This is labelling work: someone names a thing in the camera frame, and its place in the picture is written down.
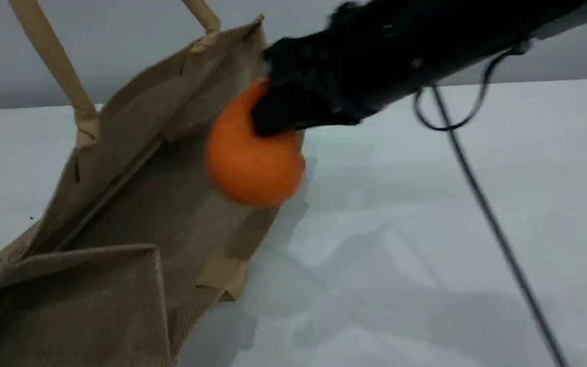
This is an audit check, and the orange fruit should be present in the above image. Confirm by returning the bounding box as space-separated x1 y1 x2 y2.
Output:
204 79 307 207

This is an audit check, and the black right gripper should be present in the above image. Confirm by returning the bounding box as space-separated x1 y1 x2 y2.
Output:
249 0 443 137

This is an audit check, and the thin black cable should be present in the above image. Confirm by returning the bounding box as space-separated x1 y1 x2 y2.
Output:
414 41 570 367

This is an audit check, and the brown jute tote bag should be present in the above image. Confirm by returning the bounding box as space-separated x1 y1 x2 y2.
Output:
0 0 307 367

